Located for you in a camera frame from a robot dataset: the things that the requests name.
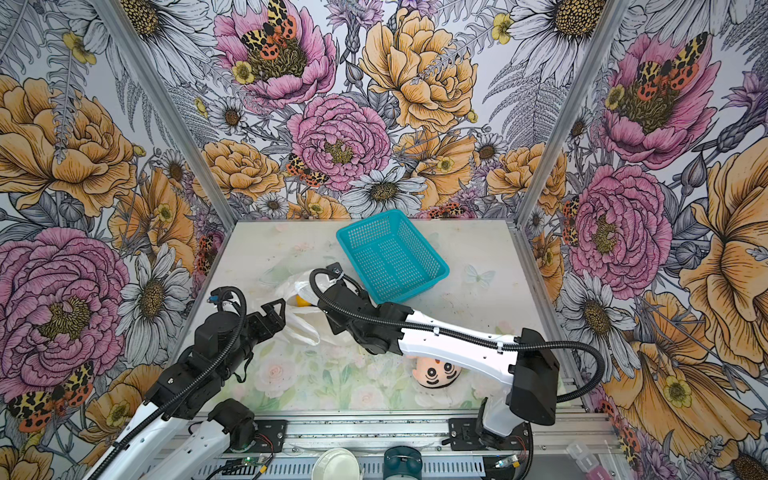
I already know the dark green round container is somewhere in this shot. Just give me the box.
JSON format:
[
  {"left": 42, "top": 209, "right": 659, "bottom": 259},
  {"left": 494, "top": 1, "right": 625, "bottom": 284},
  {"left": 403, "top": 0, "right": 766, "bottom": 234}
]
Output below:
[{"left": 383, "top": 446, "right": 424, "bottom": 480}]

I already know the white round lid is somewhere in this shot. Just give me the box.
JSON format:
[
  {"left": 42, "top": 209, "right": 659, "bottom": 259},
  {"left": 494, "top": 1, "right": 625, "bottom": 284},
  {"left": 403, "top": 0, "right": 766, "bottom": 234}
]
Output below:
[{"left": 311, "top": 448, "right": 363, "bottom": 480}]

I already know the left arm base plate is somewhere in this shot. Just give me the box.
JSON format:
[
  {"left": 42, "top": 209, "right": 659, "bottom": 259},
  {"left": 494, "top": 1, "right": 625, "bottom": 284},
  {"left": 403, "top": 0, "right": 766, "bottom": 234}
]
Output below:
[{"left": 229, "top": 419, "right": 288, "bottom": 454}]

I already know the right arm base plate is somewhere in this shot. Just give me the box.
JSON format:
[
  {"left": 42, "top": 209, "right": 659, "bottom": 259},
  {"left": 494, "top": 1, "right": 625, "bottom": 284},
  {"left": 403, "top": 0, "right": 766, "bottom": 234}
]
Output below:
[{"left": 442, "top": 417, "right": 532, "bottom": 451}]

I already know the pink plush doll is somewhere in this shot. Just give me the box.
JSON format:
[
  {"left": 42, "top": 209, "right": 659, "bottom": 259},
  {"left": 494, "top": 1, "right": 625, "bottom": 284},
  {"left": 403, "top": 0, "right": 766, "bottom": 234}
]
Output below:
[{"left": 412, "top": 357, "right": 462, "bottom": 389}]

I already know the white plastic bag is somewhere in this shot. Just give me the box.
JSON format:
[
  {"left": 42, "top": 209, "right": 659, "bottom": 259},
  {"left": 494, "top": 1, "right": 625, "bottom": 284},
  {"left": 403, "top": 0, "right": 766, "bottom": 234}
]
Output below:
[{"left": 275, "top": 270, "right": 355, "bottom": 347}]

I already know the teal plastic basket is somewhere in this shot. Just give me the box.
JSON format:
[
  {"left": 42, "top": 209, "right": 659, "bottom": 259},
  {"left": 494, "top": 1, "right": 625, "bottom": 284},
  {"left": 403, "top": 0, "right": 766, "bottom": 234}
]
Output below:
[{"left": 336, "top": 210, "right": 450, "bottom": 304}]

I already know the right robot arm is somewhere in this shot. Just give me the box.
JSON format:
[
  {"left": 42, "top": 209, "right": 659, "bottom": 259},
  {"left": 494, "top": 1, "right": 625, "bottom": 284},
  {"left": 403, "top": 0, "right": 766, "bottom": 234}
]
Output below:
[{"left": 308, "top": 266, "right": 606, "bottom": 449}]

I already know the clear plastic box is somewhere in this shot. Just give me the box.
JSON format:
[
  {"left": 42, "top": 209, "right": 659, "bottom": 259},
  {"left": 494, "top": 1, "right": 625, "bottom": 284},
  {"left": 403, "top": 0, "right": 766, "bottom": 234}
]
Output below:
[{"left": 566, "top": 441, "right": 613, "bottom": 480}]

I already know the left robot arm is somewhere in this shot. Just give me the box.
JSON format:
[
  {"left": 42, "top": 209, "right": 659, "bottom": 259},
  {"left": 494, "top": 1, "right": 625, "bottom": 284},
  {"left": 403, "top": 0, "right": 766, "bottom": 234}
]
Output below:
[{"left": 86, "top": 286, "right": 287, "bottom": 479}]

